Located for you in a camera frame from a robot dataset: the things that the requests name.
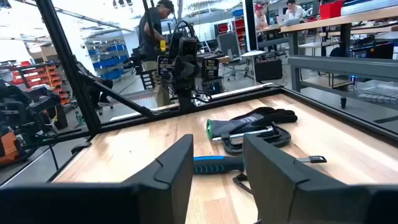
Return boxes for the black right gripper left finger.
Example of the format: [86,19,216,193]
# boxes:
[123,134,194,224]

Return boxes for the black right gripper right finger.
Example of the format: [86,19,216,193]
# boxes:
[242,134,374,224]

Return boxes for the black-framed safety glasses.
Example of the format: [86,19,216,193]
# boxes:
[232,172,253,195]

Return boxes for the grey office chair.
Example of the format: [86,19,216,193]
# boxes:
[216,32,243,80]

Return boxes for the person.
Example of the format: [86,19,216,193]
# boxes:
[137,0,175,107]
[254,3,269,31]
[284,0,305,20]
[76,60,114,113]

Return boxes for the black metal C-clamp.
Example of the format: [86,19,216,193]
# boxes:
[211,123,292,156]

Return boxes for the black glove with green cuff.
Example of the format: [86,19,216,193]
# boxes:
[206,106,299,140]

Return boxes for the round white side table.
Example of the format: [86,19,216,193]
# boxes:
[241,49,266,85]

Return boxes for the shelf with blue bins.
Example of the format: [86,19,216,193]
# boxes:
[85,39,131,82]

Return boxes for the black equipment case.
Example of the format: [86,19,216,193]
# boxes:
[254,58,284,83]

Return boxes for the grey laptop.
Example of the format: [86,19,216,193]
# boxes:
[275,13,301,27]

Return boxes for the rack with red bins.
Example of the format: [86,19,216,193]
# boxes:
[7,60,72,106]

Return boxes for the red plastic bin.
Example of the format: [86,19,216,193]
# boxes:
[319,0,345,20]

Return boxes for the black machine with orange part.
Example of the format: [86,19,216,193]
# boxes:
[0,77,70,166]

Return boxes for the blue-handled screwdriver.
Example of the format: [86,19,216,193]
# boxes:
[193,154,328,175]

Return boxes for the black aluminium table frame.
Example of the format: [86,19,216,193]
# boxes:
[0,0,398,187]

